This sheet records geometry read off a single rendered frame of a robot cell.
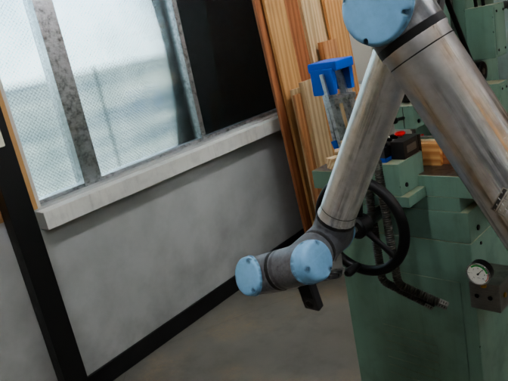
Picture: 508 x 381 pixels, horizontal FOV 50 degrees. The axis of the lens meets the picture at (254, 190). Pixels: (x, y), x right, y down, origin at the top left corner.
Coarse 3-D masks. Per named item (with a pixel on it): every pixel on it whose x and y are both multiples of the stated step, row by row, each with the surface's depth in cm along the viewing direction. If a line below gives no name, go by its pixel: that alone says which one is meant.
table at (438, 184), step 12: (324, 168) 176; (432, 168) 154; (444, 168) 152; (324, 180) 174; (420, 180) 151; (432, 180) 148; (444, 180) 146; (456, 180) 143; (408, 192) 148; (420, 192) 148; (432, 192) 149; (444, 192) 147; (456, 192) 145; (468, 192) 142; (408, 204) 145
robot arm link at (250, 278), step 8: (248, 256) 124; (256, 256) 124; (264, 256) 123; (240, 264) 124; (248, 264) 122; (256, 264) 121; (240, 272) 124; (248, 272) 122; (256, 272) 120; (264, 272) 120; (240, 280) 124; (248, 280) 122; (256, 280) 120; (264, 280) 121; (240, 288) 124; (248, 288) 122; (256, 288) 121; (264, 288) 122; (272, 288) 121
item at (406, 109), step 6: (408, 102) 164; (402, 108) 160; (408, 108) 159; (402, 114) 161; (408, 114) 159; (414, 114) 158; (402, 120) 161; (408, 120) 160; (414, 120) 159; (420, 120) 161; (396, 126) 163; (402, 126) 162; (408, 126) 161; (414, 126) 159
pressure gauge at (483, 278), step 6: (474, 264) 141; (480, 264) 140; (486, 264) 140; (468, 270) 143; (474, 270) 142; (480, 270) 140; (486, 270) 139; (492, 270) 140; (468, 276) 143; (474, 276) 142; (480, 276) 141; (486, 276) 140; (492, 276) 141; (474, 282) 143; (480, 282) 141; (486, 282) 140
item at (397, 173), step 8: (392, 160) 147; (400, 160) 146; (408, 160) 147; (416, 160) 150; (384, 168) 146; (392, 168) 144; (400, 168) 144; (408, 168) 147; (416, 168) 150; (384, 176) 147; (392, 176) 145; (400, 176) 144; (408, 176) 147; (416, 176) 150; (392, 184) 146; (400, 184) 144; (408, 184) 147; (416, 184) 150; (392, 192) 147; (400, 192) 145
